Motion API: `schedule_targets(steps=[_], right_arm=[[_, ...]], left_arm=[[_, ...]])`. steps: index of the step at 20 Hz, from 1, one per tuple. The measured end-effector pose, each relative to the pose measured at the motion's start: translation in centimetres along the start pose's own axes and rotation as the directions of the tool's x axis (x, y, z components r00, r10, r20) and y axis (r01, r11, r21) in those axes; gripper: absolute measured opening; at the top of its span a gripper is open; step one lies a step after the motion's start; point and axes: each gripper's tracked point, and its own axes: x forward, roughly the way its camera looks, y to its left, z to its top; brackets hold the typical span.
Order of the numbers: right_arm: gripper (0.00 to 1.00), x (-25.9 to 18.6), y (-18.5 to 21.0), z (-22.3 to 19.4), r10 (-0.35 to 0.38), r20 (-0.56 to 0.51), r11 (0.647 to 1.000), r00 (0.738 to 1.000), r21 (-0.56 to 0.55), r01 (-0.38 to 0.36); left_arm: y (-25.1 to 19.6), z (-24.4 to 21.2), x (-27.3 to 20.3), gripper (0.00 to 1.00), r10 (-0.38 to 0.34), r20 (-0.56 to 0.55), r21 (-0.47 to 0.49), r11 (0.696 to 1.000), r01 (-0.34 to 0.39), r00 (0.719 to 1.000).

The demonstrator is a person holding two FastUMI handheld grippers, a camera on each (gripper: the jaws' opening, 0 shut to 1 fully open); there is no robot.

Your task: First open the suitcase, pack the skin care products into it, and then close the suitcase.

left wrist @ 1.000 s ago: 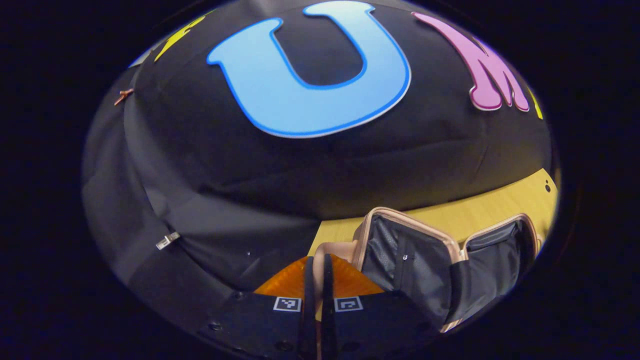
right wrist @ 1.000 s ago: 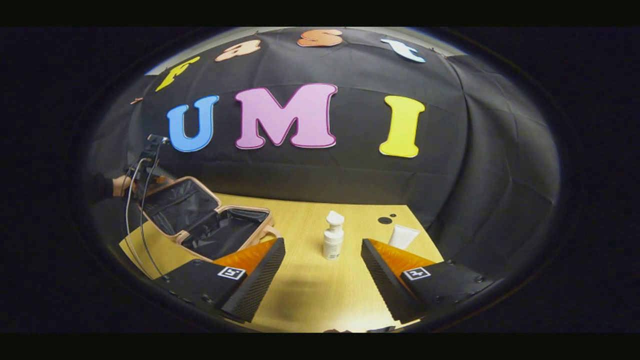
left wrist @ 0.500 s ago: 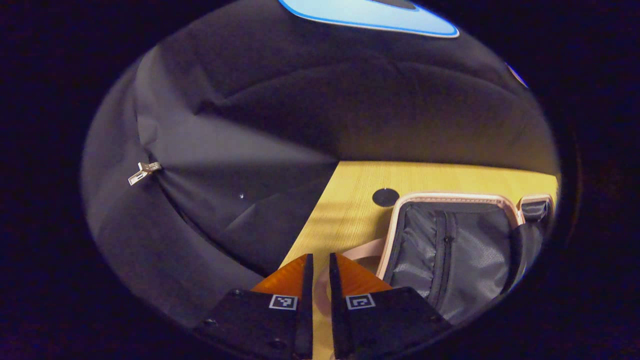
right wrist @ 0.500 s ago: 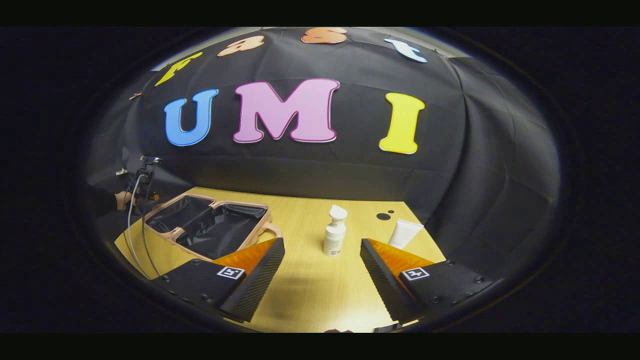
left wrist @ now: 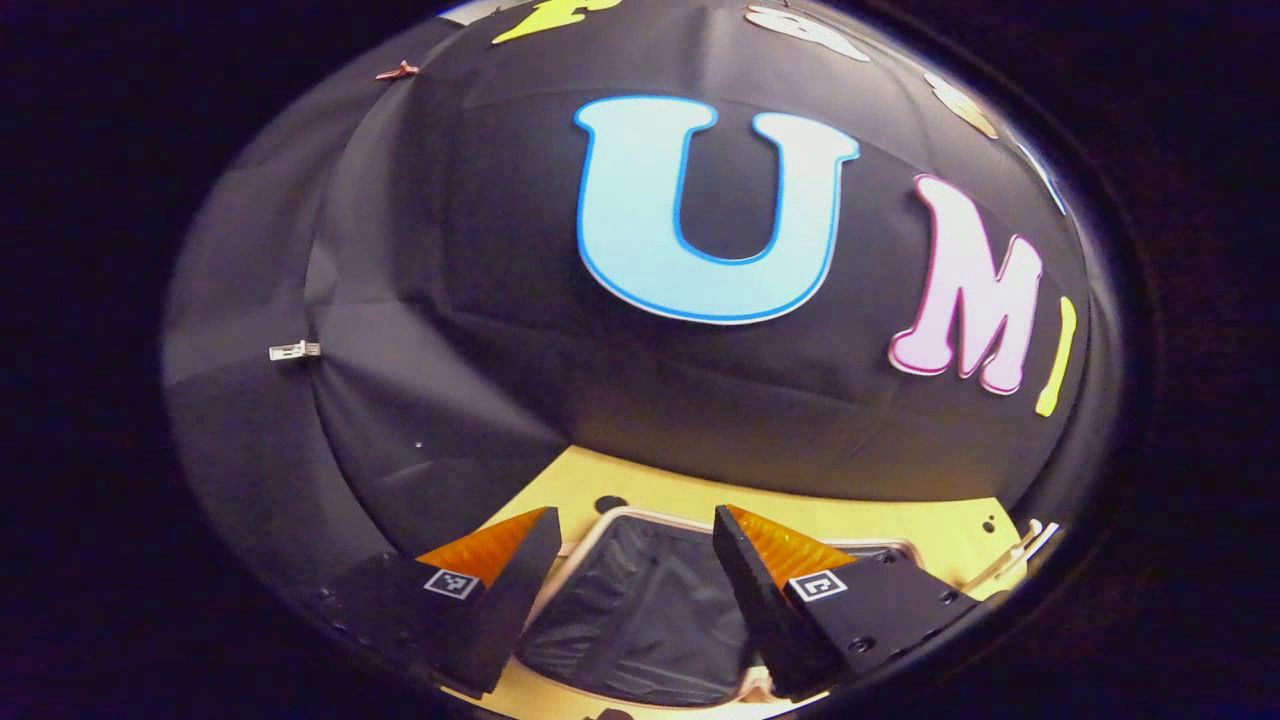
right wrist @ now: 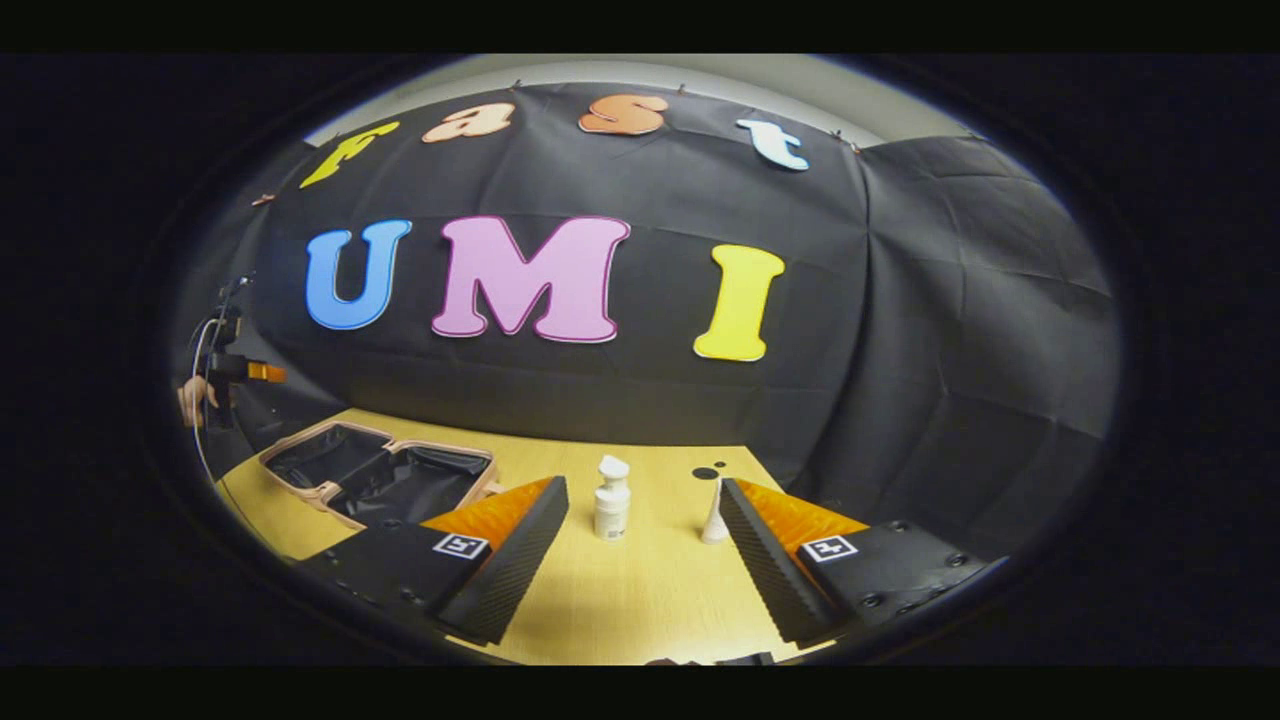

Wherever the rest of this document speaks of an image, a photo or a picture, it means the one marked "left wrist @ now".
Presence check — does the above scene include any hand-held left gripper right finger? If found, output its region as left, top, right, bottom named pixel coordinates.
left=712, top=503, right=983, bottom=704

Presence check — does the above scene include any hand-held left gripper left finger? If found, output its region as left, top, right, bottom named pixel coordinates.
left=310, top=506, right=564, bottom=701

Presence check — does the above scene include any beige suitcase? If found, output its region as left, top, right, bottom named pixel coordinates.
left=500, top=507, right=926, bottom=713

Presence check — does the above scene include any black backdrop cloth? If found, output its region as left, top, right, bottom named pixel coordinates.
left=160, top=0, right=1126, bottom=601

